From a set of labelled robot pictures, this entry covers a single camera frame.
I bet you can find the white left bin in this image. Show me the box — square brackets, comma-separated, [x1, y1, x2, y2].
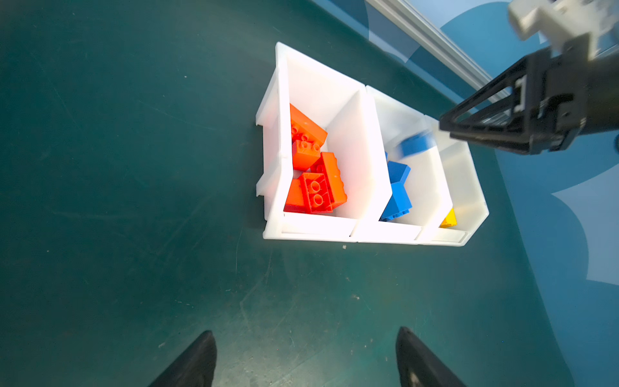
[256, 43, 392, 242]

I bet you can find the red brick top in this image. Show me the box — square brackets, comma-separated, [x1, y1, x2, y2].
[284, 179, 306, 214]

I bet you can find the blue brick bottom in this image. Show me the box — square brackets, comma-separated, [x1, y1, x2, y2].
[398, 131, 436, 158]

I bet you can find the yellow brick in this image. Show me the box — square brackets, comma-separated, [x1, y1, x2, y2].
[440, 208, 458, 228]

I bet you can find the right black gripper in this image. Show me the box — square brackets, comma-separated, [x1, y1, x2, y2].
[439, 35, 618, 155]

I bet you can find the white right bin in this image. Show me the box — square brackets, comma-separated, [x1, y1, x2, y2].
[418, 116, 489, 247]

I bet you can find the long red brick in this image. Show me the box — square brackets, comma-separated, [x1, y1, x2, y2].
[310, 152, 348, 209]
[290, 104, 327, 147]

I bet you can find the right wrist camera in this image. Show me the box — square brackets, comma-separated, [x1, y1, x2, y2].
[508, 0, 618, 57]

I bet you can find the horizontal aluminium frame bar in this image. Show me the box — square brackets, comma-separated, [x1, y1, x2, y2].
[366, 1, 514, 103]

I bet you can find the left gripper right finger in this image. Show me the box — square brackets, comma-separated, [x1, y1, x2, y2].
[395, 327, 465, 387]

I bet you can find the white middle bin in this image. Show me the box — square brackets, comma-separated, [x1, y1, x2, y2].
[355, 86, 463, 246]

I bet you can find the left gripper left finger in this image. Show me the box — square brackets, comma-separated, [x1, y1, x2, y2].
[150, 331, 218, 387]

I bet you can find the blue brick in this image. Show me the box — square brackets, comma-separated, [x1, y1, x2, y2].
[380, 161, 412, 222]
[398, 131, 436, 158]

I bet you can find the white bin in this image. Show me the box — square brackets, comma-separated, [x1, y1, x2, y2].
[355, 86, 463, 246]
[418, 116, 489, 247]
[256, 43, 392, 242]

